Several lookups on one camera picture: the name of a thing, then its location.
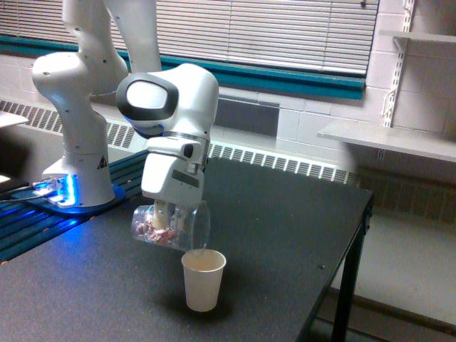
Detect white paper cup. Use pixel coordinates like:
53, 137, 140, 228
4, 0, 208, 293
181, 249, 227, 312

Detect lower white wall shelf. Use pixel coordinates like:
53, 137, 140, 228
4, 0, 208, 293
317, 121, 455, 162

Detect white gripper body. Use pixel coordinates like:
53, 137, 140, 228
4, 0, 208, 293
141, 137, 207, 207

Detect baseboard radiator heater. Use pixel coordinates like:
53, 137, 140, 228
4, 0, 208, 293
1, 98, 360, 185

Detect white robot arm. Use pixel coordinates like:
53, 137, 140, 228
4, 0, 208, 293
32, 1, 219, 228

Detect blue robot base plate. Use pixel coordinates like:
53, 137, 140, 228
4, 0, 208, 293
8, 184, 125, 217

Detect pink candies in cup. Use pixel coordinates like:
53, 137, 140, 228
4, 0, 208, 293
132, 219, 176, 244

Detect window blinds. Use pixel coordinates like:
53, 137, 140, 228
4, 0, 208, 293
0, 0, 380, 76

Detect black cables at base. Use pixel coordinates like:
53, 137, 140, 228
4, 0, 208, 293
0, 182, 40, 204

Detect teal window sill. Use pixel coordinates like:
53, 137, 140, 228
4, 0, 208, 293
1, 35, 366, 100

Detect black table leg frame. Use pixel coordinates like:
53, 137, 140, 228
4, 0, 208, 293
331, 196, 374, 341

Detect upper white wall shelf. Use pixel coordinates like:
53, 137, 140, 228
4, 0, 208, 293
378, 30, 456, 44

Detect white wall shelf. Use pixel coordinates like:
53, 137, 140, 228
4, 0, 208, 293
317, 121, 455, 162
378, 30, 456, 44

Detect clear plastic cup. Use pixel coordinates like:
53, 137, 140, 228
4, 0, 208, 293
131, 201, 210, 252

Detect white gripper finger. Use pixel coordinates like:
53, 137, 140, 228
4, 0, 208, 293
175, 207, 190, 229
152, 199, 169, 229

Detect white shelf bracket rail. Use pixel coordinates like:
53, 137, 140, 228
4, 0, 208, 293
380, 0, 415, 128

